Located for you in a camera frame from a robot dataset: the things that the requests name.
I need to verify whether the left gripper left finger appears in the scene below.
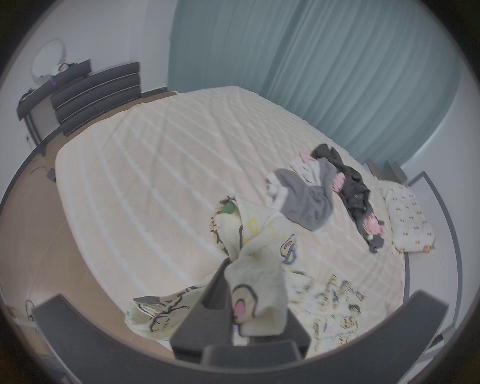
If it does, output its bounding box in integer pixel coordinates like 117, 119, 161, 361
170, 258, 234, 361

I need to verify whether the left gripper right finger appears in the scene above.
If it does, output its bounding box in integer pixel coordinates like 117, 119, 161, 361
247, 307, 311, 357

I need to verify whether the white printed pyjama top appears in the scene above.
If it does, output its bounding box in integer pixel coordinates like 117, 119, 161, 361
125, 195, 370, 355

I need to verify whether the pile of clothes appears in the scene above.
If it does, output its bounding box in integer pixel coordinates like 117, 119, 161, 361
265, 144, 386, 255

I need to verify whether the bed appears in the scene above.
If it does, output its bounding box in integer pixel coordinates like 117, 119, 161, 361
54, 85, 462, 355

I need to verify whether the white printed pillow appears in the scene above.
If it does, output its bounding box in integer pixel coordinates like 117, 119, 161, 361
380, 181, 437, 254

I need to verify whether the grey bedside table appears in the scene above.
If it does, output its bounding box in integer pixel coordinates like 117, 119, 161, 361
364, 159, 409, 184

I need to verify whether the dark grey chest of drawers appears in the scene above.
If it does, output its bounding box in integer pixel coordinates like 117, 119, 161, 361
17, 59, 142, 148

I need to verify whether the blue-green curtain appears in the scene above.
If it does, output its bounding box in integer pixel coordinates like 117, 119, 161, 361
168, 0, 463, 167

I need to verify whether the round white mirror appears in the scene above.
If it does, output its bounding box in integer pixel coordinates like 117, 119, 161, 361
32, 38, 70, 86

